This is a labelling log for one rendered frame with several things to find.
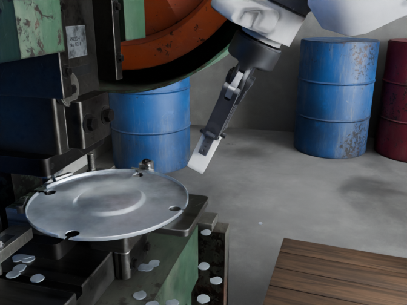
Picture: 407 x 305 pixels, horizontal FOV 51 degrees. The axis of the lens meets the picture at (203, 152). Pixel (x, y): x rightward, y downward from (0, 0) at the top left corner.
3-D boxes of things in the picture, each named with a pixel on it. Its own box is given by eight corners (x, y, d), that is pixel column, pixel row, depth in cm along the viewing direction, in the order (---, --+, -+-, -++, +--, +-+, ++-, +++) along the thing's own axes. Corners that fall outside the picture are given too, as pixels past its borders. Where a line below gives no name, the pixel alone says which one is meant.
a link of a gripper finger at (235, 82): (255, 66, 63) (250, 69, 58) (239, 97, 65) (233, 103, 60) (240, 59, 64) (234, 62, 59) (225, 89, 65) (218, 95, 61)
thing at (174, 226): (209, 255, 85) (209, 193, 81) (188, 299, 72) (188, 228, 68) (96, 238, 91) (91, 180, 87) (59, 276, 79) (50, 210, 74)
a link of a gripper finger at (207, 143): (220, 128, 68) (216, 133, 65) (207, 154, 70) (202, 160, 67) (212, 124, 68) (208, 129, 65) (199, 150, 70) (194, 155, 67)
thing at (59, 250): (112, 210, 92) (111, 197, 91) (58, 261, 73) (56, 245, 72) (46, 201, 96) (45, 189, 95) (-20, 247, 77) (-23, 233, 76)
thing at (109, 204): (-13, 227, 69) (-14, 223, 69) (81, 166, 96) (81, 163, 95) (154, 253, 62) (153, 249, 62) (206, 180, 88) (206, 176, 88)
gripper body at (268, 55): (281, 52, 59) (250, 110, 62) (285, 46, 66) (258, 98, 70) (232, 27, 59) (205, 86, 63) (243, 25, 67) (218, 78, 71)
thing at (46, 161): (108, 153, 87) (105, 127, 86) (49, 192, 69) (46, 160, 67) (39, 146, 91) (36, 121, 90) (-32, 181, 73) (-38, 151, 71)
